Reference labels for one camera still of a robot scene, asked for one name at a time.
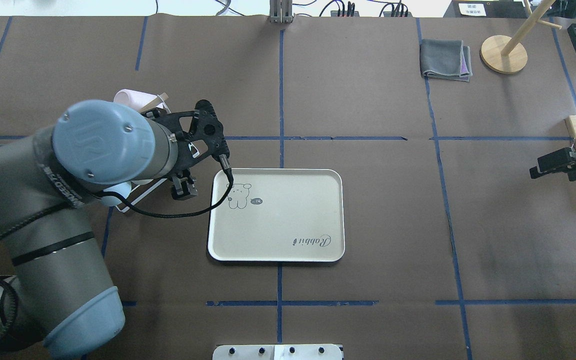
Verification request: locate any grey folded cloth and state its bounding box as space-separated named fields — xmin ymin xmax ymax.
xmin=419 ymin=38 xmax=473 ymax=83

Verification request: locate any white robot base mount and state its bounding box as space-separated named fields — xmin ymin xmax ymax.
xmin=212 ymin=343 xmax=345 ymax=360

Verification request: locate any light blue cup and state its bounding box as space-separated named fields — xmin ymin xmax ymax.
xmin=100 ymin=181 xmax=132 ymax=207

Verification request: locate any wooden stand with round base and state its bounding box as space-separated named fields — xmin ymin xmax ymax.
xmin=479 ymin=0 xmax=563 ymax=75

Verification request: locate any beige rabbit tray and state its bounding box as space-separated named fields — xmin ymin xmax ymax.
xmin=207 ymin=168 xmax=346 ymax=263

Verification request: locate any pink cup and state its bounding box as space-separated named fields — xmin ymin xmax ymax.
xmin=112 ymin=89 xmax=163 ymax=113

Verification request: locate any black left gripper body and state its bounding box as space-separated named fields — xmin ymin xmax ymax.
xmin=144 ymin=99 xmax=231 ymax=176

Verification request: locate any aluminium profile post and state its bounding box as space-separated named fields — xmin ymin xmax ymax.
xmin=269 ymin=0 xmax=294 ymax=24

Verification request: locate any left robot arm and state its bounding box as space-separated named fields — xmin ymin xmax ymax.
xmin=0 ymin=99 xmax=234 ymax=360

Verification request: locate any white wire cup rack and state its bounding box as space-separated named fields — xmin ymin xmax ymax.
xmin=116 ymin=92 xmax=201 ymax=214

